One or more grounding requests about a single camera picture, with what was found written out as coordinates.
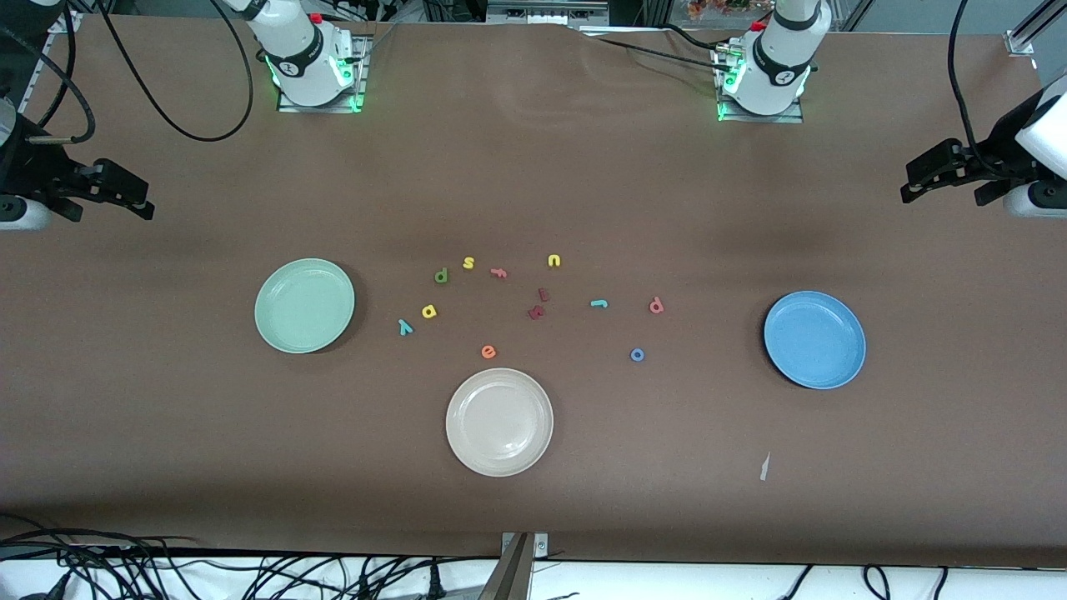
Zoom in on black base cable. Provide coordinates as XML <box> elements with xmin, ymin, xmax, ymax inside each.
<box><xmin>594</xmin><ymin>35</ymin><xmax>726</xmax><ymax>76</ymax></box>

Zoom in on grey metal beam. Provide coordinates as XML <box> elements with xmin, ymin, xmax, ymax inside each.
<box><xmin>478</xmin><ymin>533</ymin><xmax>534</xmax><ymax>600</ymax></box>

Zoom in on green plate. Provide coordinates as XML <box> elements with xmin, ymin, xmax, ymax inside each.
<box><xmin>254</xmin><ymin>257</ymin><xmax>356</xmax><ymax>355</ymax></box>

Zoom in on brown table cover sheet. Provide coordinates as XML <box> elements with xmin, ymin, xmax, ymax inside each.
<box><xmin>0</xmin><ymin>12</ymin><xmax>1067</xmax><ymax>569</ymax></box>

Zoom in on artificial flowers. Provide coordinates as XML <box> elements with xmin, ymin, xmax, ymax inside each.
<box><xmin>685</xmin><ymin>0</ymin><xmax>772</xmax><ymax>22</ymax></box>

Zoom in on beige plate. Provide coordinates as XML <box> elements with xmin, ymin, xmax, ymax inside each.
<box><xmin>445</xmin><ymin>367</ymin><xmax>554</xmax><ymax>478</ymax></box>

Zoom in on tangled black cables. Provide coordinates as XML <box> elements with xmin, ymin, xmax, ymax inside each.
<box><xmin>0</xmin><ymin>512</ymin><xmax>501</xmax><ymax>600</ymax></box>

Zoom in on grey metal box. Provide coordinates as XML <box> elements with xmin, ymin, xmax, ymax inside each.
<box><xmin>486</xmin><ymin>0</ymin><xmax>611</xmax><ymax>26</ymax></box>

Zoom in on metal table edge bracket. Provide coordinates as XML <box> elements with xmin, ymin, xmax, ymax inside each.
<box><xmin>500</xmin><ymin>532</ymin><xmax>549</xmax><ymax>561</ymax></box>

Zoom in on blue plate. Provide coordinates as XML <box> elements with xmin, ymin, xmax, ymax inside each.
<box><xmin>764</xmin><ymin>290</ymin><xmax>867</xmax><ymax>391</ymax></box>

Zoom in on aluminium frame rail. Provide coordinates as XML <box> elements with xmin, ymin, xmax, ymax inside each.
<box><xmin>13</xmin><ymin>8</ymin><xmax>84</xmax><ymax>118</ymax></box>
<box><xmin>1004</xmin><ymin>0</ymin><xmax>1067</xmax><ymax>58</ymax></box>

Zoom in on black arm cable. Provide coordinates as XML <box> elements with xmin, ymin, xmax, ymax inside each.
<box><xmin>0</xmin><ymin>0</ymin><xmax>255</xmax><ymax>144</ymax></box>
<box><xmin>947</xmin><ymin>0</ymin><xmax>1001</xmax><ymax>172</ymax></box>

